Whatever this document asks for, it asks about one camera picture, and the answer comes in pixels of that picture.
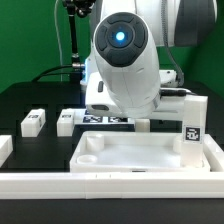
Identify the white desk tabletop tray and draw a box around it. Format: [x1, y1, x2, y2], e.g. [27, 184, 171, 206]
[70, 131, 210, 173]

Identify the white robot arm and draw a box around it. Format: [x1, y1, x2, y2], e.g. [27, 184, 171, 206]
[85, 0, 217, 120]

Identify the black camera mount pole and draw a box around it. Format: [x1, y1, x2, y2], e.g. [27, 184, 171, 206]
[62, 0, 96, 83]

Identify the white cable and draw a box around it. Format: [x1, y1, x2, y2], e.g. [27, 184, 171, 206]
[53, 0, 64, 82]

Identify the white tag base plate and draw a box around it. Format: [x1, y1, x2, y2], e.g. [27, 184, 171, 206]
[73, 109, 134, 125]

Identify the black cable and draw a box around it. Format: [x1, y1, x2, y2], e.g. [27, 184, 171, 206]
[31, 64, 76, 83]

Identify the white L-shaped obstacle fence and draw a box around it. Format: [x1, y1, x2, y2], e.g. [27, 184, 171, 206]
[0, 134, 224, 199]

